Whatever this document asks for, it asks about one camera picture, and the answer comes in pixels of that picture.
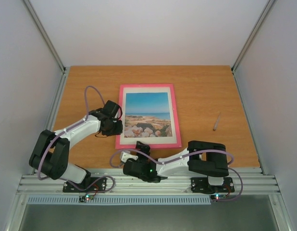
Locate pink photo frame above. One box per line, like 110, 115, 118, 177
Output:
115, 84, 182, 149

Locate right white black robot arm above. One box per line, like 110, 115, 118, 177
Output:
120, 141, 229, 191

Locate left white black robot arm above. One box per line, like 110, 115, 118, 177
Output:
29, 101, 123, 192

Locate beach landscape photo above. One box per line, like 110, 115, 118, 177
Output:
124, 92, 173, 138

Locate left controller board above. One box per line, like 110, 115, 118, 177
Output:
78, 194, 95, 203

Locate controller board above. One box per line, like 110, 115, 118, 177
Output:
210, 193, 228, 202
78, 194, 95, 203

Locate right controller board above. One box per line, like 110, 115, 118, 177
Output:
210, 193, 228, 202

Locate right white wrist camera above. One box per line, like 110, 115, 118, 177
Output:
120, 151, 138, 163

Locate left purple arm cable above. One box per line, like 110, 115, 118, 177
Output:
37, 85, 115, 193

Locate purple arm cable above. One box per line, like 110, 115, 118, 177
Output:
37, 85, 115, 193
109, 148, 244, 201

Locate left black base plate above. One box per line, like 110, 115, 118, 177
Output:
62, 177, 107, 193

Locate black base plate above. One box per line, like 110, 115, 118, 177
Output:
62, 177, 107, 193
191, 176, 235, 194

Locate left aluminium corner post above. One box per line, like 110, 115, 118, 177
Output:
22, 0, 67, 73

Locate aluminium corner post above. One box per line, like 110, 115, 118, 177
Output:
22, 0, 67, 73
231, 0, 277, 73

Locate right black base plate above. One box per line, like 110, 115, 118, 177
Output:
191, 176, 235, 194

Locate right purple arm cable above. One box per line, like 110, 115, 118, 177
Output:
109, 148, 244, 201

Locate aluminium front rail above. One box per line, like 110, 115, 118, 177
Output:
16, 167, 281, 195

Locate grey slotted cable duct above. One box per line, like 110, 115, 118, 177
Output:
27, 194, 211, 206

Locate right aluminium corner post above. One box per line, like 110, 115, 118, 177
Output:
231, 0, 277, 73

